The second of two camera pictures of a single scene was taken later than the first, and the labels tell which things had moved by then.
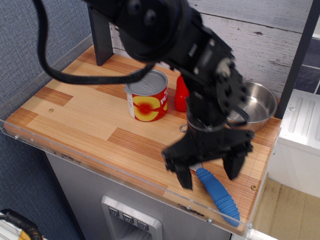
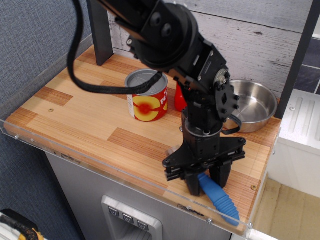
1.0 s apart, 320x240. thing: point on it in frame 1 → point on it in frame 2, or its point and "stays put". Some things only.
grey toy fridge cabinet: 84,188 stays put
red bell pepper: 182,93 stays put
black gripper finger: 183,172 → 193,183
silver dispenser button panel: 125,222 stays put
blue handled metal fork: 223,201 stays put
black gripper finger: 233,164 → 220,173
